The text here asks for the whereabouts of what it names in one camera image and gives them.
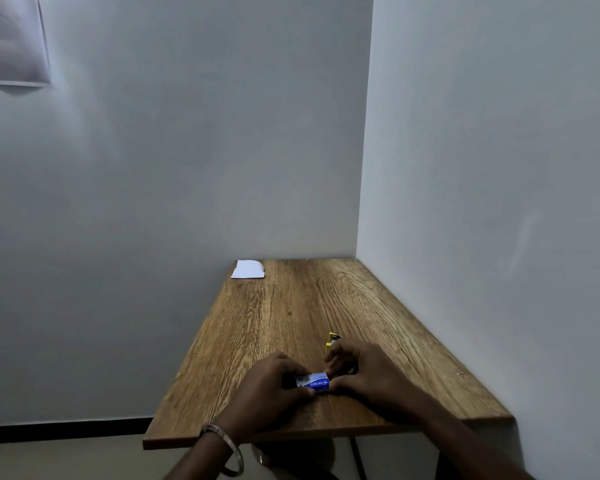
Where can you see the person's right hand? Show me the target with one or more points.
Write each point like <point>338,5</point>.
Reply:
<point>375,379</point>

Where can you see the person's left hand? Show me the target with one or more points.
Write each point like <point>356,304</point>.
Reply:
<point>261,389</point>

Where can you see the person's left thumb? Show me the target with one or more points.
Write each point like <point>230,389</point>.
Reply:
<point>300,393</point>

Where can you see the person's right thumb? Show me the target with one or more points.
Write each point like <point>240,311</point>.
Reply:
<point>341,384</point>

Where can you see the blue staple box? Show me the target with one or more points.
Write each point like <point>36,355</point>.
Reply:
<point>312,382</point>

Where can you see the person's left forearm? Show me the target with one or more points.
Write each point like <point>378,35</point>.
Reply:
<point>200,452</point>

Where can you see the person's right forearm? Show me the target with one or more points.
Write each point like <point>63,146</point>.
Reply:
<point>460,439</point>

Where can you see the yellow black stapler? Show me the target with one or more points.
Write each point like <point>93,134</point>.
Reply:
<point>332,338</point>

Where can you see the black metal table leg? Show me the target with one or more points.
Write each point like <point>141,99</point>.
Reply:
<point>357,457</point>

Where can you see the silver metal bangle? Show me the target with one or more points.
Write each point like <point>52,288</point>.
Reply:
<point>225,447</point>

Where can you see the white folded paper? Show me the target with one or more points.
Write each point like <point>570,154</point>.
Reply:
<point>248,269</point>

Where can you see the paper sheet on wall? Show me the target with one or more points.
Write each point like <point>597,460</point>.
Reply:
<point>14,40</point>

